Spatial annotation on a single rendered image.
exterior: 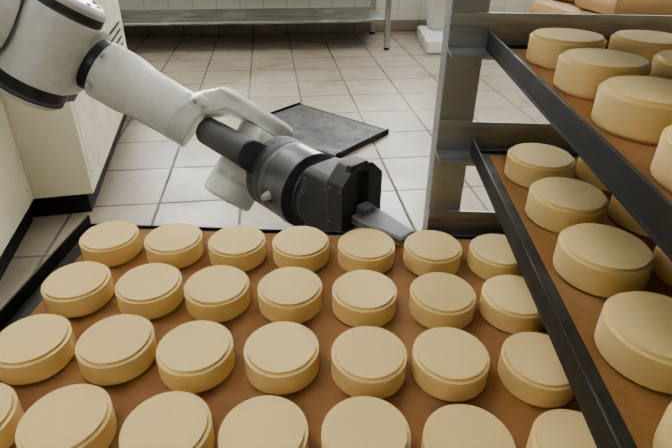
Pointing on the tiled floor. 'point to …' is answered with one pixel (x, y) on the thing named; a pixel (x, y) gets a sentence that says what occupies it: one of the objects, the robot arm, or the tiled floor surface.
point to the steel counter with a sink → (279, 8)
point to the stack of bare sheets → (328, 130)
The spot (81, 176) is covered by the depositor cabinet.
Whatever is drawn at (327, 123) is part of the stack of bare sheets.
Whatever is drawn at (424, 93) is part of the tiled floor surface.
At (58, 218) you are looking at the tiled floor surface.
